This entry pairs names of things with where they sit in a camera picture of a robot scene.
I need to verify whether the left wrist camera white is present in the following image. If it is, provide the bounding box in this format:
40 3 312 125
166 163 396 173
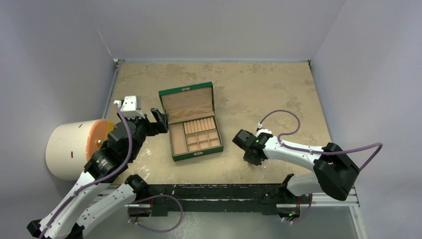
113 96 145 119

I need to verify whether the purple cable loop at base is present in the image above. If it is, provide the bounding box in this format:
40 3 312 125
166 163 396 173
126 195 184 234

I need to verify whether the green jewelry box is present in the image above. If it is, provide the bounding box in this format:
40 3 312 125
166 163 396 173
158 82 224 162

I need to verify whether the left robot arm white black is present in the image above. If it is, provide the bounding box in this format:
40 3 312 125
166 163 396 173
27 107 169 239

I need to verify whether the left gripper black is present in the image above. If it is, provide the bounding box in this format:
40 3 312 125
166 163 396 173
118 107 168 160

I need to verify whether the white cylinder orange yellow face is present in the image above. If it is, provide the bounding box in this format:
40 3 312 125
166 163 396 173
45 119 114 181

